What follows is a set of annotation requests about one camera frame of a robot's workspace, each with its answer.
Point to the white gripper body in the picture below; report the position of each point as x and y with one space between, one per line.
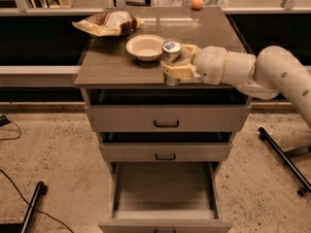
210 64

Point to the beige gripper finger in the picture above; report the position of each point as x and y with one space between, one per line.
188 53
180 72

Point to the silver redbull can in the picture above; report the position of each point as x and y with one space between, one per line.
170 52

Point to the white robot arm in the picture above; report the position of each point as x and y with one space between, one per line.
272 72

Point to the top grey drawer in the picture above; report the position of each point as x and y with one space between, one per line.
171 118

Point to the grey drawer cabinet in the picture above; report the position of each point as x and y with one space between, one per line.
110 75

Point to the middle grey drawer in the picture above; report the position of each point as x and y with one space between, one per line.
167 152

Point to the bottom grey drawer open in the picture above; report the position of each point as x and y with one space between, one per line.
164 197

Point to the white paper bowl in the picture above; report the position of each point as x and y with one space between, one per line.
145 47

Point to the orange fruit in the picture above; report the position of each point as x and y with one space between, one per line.
197 4

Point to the brown white chip bag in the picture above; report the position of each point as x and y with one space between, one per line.
116 23

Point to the black stand leg right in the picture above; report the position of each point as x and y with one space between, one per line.
287 158

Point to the black stand leg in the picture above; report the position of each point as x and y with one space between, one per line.
287 158
39 191

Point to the black stand leg left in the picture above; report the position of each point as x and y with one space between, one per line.
39 191

